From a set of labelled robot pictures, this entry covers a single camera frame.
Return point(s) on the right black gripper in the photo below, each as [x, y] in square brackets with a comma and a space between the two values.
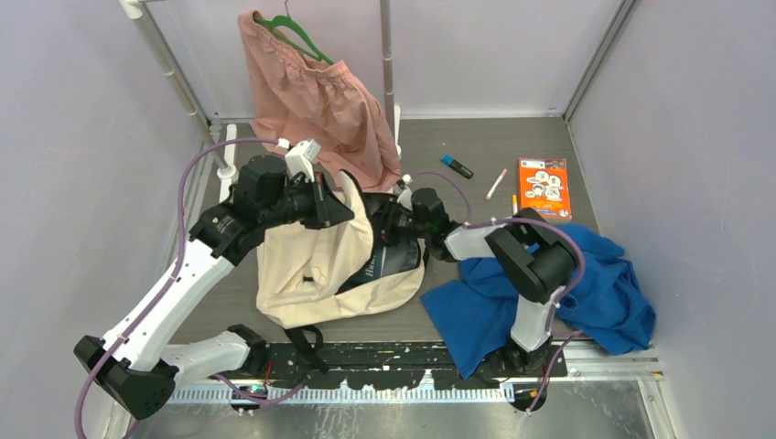
[386, 224]

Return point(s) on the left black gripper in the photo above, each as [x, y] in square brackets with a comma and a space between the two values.
[328, 209]

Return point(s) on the dark blue hardcover book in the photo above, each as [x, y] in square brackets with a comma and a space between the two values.
[386, 260]

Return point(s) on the beige canvas backpack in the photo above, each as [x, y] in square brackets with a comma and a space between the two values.
[302, 272]

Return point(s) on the orange comic paperback book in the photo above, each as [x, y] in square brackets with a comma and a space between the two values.
[543, 186]

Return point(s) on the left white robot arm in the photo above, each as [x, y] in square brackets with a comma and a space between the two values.
[134, 362]

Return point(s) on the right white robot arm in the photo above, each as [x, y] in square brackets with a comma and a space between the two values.
[541, 262]

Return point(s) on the blue black highlighter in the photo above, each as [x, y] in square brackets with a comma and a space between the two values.
[458, 167]

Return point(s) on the pink white pen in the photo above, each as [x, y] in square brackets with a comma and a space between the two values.
[496, 184]

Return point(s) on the white clothes rack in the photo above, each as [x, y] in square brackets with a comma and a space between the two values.
[210, 127]

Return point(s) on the pink cloth garment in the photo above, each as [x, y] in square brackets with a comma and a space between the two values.
[297, 98]

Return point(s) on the green clothes hanger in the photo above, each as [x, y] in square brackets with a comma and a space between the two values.
[288, 30]

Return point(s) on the blue cloth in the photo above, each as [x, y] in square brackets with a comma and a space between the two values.
[474, 314]

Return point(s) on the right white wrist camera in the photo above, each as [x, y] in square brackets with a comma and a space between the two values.
[403, 191]

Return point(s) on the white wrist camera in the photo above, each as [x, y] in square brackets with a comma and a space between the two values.
[299, 158]
[403, 191]

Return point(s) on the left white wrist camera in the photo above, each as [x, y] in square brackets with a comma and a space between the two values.
[299, 158]

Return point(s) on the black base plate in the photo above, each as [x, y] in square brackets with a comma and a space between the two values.
[388, 366]

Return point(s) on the white slotted cable duct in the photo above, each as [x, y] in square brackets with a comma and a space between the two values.
[425, 392]

